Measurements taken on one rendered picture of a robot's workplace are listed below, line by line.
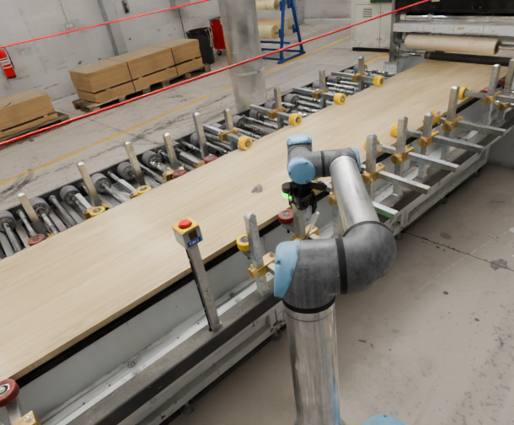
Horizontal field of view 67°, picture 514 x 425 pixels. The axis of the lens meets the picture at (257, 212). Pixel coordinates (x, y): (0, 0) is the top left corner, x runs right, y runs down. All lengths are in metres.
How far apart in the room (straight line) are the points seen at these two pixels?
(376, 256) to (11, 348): 1.33
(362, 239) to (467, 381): 1.68
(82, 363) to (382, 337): 1.60
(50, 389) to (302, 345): 1.11
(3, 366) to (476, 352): 2.20
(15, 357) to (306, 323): 1.11
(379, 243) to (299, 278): 0.18
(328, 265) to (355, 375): 1.58
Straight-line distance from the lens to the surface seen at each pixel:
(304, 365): 0.92
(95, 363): 1.74
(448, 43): 3.98
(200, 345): 1.62
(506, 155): 4.17
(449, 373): 2.39
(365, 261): 0.77
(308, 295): 0.79
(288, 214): 1.82
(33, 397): 1.74
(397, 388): 2.29
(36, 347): 1.63
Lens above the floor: 1.94
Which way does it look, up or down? 34 degrees down
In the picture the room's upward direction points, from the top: 9 degrees counter-clockwise
